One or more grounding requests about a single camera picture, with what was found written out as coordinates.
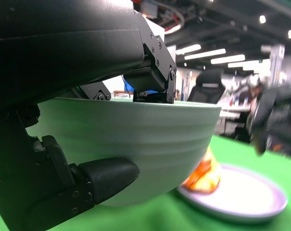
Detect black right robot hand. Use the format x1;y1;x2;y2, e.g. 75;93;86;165
250;85;291;157

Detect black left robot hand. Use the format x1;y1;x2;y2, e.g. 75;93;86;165
0;0;177;231

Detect orange striped ring bread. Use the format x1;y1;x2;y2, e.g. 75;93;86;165
183;146;222;193

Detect pale green bowl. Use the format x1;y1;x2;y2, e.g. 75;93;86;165
26;97;222;207

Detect lavender round plate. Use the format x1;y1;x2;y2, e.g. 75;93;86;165
176;163;288;218

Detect black office chair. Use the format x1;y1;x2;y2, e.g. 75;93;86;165
187;69;227;104

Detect long white ceiling light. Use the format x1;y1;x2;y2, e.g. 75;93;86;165
210;54;246;64
175;44;202;55
183;48;227;61

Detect green tablecloth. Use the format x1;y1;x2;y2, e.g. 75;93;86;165
0;96;291;231

